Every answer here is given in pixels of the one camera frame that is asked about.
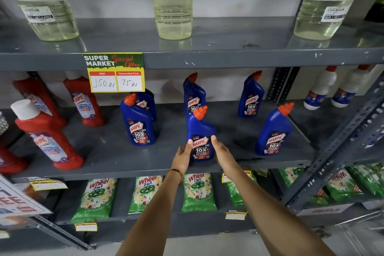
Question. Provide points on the person's right forearm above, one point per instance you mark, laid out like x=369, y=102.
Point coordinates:
x=270, y=216

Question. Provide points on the grey metal shelf unit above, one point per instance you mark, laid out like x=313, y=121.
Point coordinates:
x=210, y=54

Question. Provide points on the person's right hand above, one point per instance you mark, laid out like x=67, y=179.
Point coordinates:
x=223, y=158

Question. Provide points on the green and yellow price sign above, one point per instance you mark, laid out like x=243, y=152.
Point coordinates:
x=114, y=68

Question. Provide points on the person's left forearm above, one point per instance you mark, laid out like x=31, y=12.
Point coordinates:
x=156, y=213

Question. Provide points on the white bottle with red cap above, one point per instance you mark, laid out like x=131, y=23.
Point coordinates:
x=321, y=87
x=349, y=87

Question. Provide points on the person's right thumb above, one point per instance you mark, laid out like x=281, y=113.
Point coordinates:
x=215, y=143

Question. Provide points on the person's left thumb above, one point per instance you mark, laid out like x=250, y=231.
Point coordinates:
x=189, y=146

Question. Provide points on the blue toilet cleaner bottle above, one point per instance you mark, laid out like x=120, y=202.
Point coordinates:
x=200, y=132

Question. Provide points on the grey slotted-angle shelf rack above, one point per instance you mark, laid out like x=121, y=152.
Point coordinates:
x=339, y=147

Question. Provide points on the white and red offer sign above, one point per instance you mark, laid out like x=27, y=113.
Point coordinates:
x=18, y=201

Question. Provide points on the person's left hand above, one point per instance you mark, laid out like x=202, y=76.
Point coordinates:
x=180, y=158

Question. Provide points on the row of green detergent packets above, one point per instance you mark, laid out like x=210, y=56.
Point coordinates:
x=96, y=198

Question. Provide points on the group of blue cleaner bottles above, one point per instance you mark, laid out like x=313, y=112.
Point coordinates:
x=138, y=128

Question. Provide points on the clear liquid bleach bottle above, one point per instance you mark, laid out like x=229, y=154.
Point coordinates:
x=325, y=12
x=173, y=9
x=45, y=9

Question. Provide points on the white shelf label strip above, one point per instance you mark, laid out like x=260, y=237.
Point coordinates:
x=325, y=210

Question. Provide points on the thin thread wrist band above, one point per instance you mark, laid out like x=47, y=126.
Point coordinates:
x=177, y=171

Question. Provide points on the yellow shelf price tag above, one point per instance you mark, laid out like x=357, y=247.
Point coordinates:
x=86, y=227
x=236, y=215
x=48, y=184
x=225, y=178

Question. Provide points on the red bathroom cleaner bottle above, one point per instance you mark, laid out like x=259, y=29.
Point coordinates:
x=85, y=102
x=45, y=104
x=10, y=162
x=49, y=141

